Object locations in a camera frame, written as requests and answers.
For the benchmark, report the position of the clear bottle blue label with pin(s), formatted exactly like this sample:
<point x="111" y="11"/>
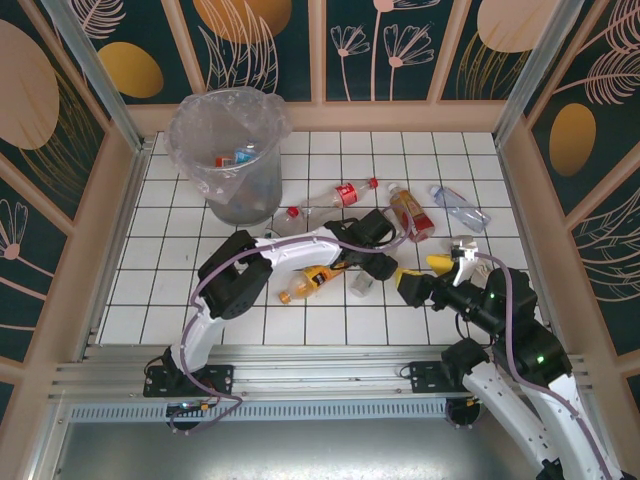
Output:
<point x="245" y="156"/>

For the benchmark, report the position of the clear plastic bin liner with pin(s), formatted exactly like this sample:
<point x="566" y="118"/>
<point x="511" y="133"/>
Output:
<point x="200" y="125"/>

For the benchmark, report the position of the grey metal base panel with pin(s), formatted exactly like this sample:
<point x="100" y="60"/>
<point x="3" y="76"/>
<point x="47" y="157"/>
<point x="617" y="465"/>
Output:
<point x="300" y="450"/>

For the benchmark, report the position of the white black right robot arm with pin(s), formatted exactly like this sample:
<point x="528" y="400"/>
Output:
<point x="500" y="405"/>

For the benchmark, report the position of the small bottle orange white label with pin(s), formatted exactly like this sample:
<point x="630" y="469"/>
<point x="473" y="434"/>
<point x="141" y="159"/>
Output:
<point x="222" y="161"/>

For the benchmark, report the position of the grey metal mesh bin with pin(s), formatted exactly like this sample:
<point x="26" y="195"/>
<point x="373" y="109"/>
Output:
<point x="250" y="200"/>

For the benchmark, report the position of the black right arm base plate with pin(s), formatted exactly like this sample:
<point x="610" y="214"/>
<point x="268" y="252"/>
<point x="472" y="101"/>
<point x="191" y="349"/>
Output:
<point x="425" y="380"/>

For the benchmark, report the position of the small clear cup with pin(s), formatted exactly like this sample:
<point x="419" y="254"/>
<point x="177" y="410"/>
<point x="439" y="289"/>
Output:
<point x="361" y="286"/>

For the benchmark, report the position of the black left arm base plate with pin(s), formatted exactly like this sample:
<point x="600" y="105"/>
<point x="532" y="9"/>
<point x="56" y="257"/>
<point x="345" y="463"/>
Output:
<point x="220" y="380"/>

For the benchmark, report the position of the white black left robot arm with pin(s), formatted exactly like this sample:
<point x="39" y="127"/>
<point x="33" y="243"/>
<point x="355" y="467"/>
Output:
<point x="235" y="280"/>

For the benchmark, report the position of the tea bottle gold red label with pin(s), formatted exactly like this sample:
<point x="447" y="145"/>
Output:
<point x="412" y="212"/>

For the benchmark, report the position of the water bottle red white label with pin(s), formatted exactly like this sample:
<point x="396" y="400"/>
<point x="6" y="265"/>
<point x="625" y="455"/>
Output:
<point x="292" y="215"/>

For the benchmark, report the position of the aluminium corner post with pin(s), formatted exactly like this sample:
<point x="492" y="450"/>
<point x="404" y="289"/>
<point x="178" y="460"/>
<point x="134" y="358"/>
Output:
<point x="537" y="70"/>
<point x="95" y="75"/>

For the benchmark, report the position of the aluminium mounting rail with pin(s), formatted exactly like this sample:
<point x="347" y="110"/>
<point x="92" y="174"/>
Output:
<point x="320" y="370"/>

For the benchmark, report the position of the clear unlabelled water bottle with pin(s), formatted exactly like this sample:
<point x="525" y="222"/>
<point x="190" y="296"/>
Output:
<point x="462" y="210"/>

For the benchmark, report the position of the aluminium side rail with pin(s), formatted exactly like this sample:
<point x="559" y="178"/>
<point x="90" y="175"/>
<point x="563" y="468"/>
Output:
<point x="115" y="250"/>
<point x="532" y="250"/>

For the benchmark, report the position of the orange juice bottle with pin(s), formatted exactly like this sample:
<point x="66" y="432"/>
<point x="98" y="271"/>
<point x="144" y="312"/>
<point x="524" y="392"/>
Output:
<point x="315" y="280"/>

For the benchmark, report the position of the clear cola bottle red label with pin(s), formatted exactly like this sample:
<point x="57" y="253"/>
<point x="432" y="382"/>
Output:
<point x="345" y="194"/>

